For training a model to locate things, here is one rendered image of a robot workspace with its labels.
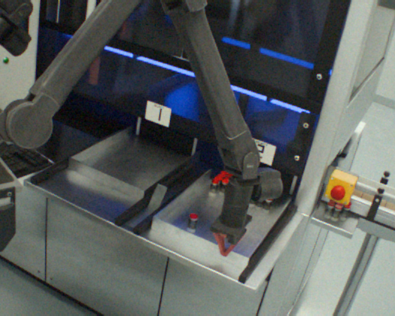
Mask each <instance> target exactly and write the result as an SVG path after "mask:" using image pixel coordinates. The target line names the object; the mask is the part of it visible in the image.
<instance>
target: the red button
mask: <svg viewBox="0 0 395 316"><path fill-rule="evenodd" d="M330 195H331V197H332V198H333V199H335V200H336V201H339V200H342V199H343V198H344V197H345V188H344V187H341V186H339V185H337V186H334V187H333V188H332V189H331V191H330Z"/></svg>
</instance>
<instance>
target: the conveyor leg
mask: <svg viewBox="0 0 395 316"><path fill-rule="evenodd" d="M362 231H363V232H365V233H366V235H365V239H364V240H363V243H362V245H361V247H360V250H359V252H358V256H357V259H356V260H355V263H354V265H353V267H352V270H351V272H350V275H349V277H348V280H347V282H346V284H345V286H344V289H343V291H342V293H341V296H340V299H339V301H338V304H337V306H336V308H335V311H334V312H333V315H332V316H348V313H349V311H350V310H351V307H352V305H353V303H354V300H355V299H356V297H357V294H358V291H359V289H360V286H361V284H362V283H363V280H364V278H365V276H366V272H367V270H368V268H369V266H370V264H371V262H372V259H373V256H374V254H375V252H376V250H377V247H378V246H379V243H380V240H381V239H383V238H382V237H380V236H376V235H373V234H372V233H370V232H366V231H364V230H362ZM384 240H386V239H384Z"/></svg>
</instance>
